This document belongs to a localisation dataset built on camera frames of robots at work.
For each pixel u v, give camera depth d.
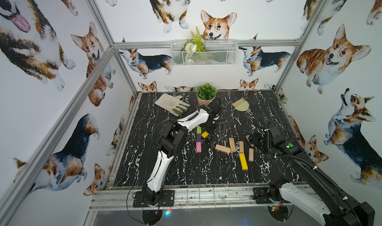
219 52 0.92
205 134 0.95
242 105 1.13
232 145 0.92
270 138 0.59
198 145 0.92
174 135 0.60
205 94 1.01
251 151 0.88
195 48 0.82
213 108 0.78
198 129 0.98
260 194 0.74
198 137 0.95
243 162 0.85
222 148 0.90
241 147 0.90
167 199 0.74
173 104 1.14
